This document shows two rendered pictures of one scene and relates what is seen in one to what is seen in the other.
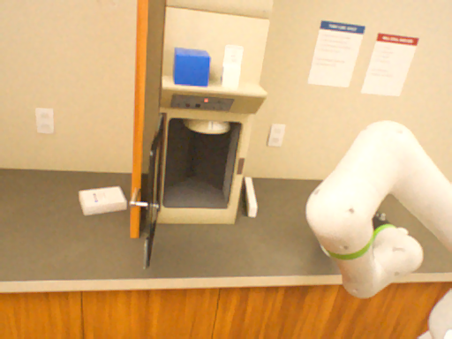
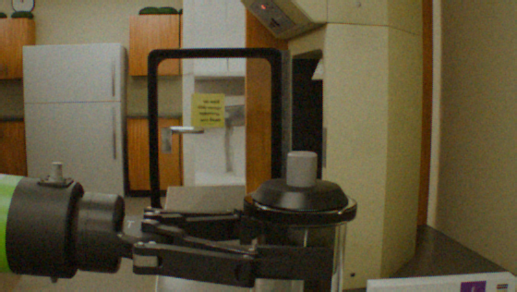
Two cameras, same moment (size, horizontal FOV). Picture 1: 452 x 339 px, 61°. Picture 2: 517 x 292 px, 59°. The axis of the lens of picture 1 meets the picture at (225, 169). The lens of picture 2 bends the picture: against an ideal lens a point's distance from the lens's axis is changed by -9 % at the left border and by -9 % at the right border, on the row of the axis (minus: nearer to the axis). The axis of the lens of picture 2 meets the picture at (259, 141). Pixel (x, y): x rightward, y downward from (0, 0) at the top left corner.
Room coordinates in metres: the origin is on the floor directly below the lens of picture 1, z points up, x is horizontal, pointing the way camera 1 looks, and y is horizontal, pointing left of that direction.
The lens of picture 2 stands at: (1.24, -0.91, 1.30)
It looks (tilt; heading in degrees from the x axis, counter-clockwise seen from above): 6 degrees down; 95
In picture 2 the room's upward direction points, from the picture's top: straight up
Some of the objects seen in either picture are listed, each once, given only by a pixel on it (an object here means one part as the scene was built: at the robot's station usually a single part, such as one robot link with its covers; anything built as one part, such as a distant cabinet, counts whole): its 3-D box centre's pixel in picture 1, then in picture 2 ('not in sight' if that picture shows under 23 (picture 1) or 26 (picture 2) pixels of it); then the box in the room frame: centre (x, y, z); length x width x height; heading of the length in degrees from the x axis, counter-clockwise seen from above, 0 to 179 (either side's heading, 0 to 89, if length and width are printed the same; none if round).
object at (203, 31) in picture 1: (200, 119); (364, 76); (1.36, 0.12, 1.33); 0.32 x 0.25 x 0.77; 104
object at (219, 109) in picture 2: (154, 189); (214, 136); (1.04, 0.21, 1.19); 0.30 x 0.01 x 0.40; 7
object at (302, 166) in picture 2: not in sight; (301, 187); (1.24, -0.44, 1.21); 0.09 x 0.09 x 0.07
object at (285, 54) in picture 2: (160, 166); (285, 136); (1.20, 0.23, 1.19); 0.03 x 0.02 x 0.39; 104
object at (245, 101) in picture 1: (212, 99); (276, 6); (1.19, 0.07, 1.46); 0.32 x 0.12 x 0.10; 104
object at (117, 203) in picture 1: (102, 199); not in sight; (1.28, 0.46, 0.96); 0.16 x 0.12 x 0.04; 121
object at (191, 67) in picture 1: (191, 67); not in sight; (1.17, 0.15, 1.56); 0.10 x 0.10 x 0.09; 14
